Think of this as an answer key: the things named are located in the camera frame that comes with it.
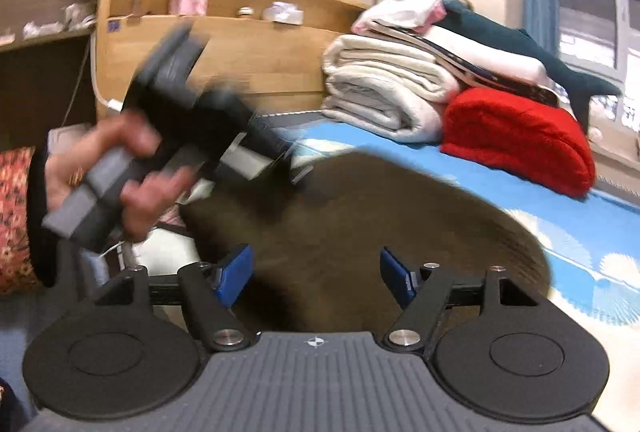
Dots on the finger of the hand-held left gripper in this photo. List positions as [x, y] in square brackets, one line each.
[297, 171]

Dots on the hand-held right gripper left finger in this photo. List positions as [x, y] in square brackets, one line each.
[235, 274]

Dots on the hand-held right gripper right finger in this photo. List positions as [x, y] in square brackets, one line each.
[397, 279]

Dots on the person's left hand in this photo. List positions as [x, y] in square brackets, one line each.
[90, 146]

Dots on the white folded fleece blanket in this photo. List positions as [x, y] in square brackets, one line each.
[385, 86]

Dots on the white tissue box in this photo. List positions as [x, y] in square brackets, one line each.
[283, 12]

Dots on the white pink folded cloth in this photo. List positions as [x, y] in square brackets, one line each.
[395, 14]

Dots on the red folded quilt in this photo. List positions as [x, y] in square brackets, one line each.
[520, 136]

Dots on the navy-trimmed folded quilt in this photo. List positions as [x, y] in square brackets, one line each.
[500, 81]

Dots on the blue shark plush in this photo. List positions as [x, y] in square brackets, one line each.
[525, 46]

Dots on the window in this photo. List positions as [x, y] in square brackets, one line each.
[595, 11]

